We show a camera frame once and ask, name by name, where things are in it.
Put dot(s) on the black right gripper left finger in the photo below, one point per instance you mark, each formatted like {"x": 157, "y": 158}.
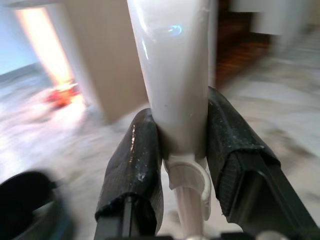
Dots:
{"x": 132, "y": 175}

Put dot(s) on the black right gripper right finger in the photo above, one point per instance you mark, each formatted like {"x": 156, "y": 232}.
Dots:
{"x": 240, "y": 170}

